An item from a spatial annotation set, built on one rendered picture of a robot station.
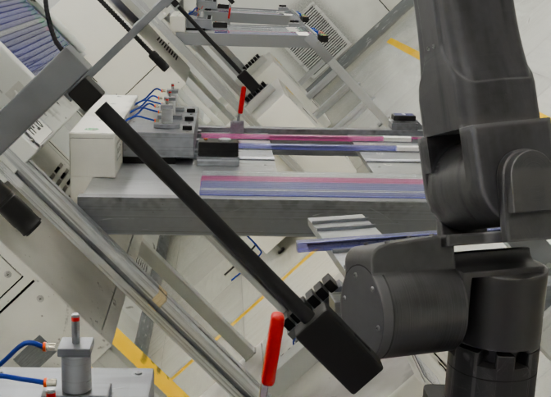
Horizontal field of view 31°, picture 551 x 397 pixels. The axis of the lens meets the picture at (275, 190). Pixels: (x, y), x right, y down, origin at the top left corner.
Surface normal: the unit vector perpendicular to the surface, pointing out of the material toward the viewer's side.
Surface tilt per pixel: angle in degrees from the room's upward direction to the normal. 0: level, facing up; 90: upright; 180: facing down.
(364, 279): 48
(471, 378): 61
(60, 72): 90
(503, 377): 88
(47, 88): 90
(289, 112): 90
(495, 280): 75
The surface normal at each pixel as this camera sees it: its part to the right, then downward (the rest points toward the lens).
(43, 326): 0.05, 0.22
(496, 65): 0.29, -0.29
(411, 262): 0.37, -0.08
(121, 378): 0.03, -0.97
